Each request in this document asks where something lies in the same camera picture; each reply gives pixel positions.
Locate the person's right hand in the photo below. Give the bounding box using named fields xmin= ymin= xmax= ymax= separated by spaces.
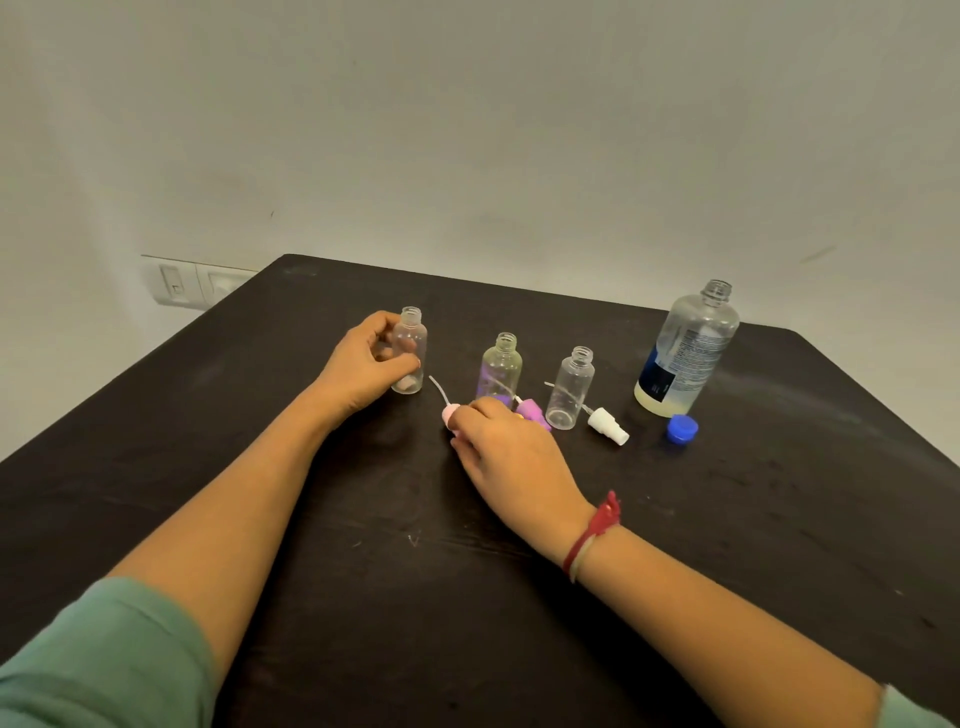
xmin=447 ymin=396 xmax=595 ymax=560

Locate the person's left hand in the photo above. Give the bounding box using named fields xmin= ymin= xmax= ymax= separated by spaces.
xmin=315 ymin=310 xmax=422 ymax=425

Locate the small clear plastic bottle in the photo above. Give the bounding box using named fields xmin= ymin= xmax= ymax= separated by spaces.
xmin=477 ymin=332 xmax=524 ymax=410
xmin=546 ymin=345 xmax=597 ymax=431
xmin=390 ymin=306 xmax=429 ymax=396

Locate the pink spray pump cap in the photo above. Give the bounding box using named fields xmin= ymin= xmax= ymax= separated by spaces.
xmin=428 ymin=375 xmax=462 ymax=431

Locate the person's left forearm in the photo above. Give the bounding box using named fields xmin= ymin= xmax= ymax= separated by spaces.
xmin=107 ymin=382 xmax=339 ymax=680

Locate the person's right forearm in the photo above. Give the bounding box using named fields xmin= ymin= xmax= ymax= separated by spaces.
xmin=558 ymin=517 xmax=890 ymax=728

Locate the purple spray pump cap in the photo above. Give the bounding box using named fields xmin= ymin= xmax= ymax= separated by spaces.
xmin=513 ymin=395 xmax=553 ymax=433

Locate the white spray pump cap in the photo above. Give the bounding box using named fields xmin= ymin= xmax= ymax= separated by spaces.
xmin=543 ymin=381 xmax=631 ymax=447

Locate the red thread wristband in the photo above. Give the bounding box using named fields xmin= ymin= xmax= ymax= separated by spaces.
xmin=561 ymin=491 xmax=623 ymax=584

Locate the large clear liquid bottle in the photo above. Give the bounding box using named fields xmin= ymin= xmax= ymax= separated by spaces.
xmin=634 ymin=279 xmax=741 ymax=419

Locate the green left sleeve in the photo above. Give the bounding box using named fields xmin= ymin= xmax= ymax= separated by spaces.
xmin=0 ymin=576 xmax=219 ymax=728

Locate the green sleeve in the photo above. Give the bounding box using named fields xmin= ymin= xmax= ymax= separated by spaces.
xmin=873 ymin=684 xmax=957 ymax=728
xmin=0 ymin=576 xmax=219 ymax=728

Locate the green right sleeve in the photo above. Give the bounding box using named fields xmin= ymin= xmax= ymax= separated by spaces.
xmin=873 ymin=684 xmax=957 ymax=728

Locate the white wall switch plate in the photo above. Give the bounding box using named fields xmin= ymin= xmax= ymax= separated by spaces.
xmin=140 ymin=254 xmax=260 ymax=311

